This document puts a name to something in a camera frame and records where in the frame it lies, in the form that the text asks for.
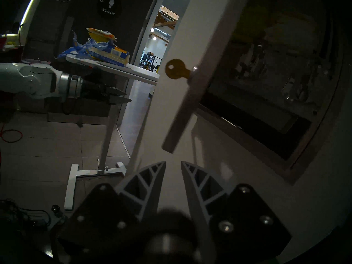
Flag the stainless steel dispenser door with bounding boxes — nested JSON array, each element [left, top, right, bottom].
[[162, 0, 252, 154]]

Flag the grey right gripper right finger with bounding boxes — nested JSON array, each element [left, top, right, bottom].
[[181, 161, 292, 264]]

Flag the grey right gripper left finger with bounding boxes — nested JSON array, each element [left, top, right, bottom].
[[56, 161, 166, 264]]

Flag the brass key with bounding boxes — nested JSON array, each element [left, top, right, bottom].
[[165, 59, 193, 79]]

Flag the red floor cable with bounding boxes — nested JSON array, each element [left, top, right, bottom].
[[0, 129, 23, 143]]

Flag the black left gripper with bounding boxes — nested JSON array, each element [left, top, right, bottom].
[[82, 81, 132, 105]]

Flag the black floor cables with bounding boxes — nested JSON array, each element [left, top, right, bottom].
[[0, 199, 53, 231]]

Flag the chrome dispenser lever mechanism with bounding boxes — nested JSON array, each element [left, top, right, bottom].
[[239, 43, 266, 79], [283, 75, 310, 101]]

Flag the black women restroom sign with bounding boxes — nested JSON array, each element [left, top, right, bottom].
[[98, 0, 123, 18]]

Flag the white table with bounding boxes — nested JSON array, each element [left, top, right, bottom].
[[64, 53, 160, 211]]

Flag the blue pad package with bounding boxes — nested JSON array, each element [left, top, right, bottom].
[[56, 28, 130, 68]]

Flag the stainless steel dispenser cabinet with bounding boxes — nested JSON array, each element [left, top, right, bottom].
[[192, 0, 352, 185]]

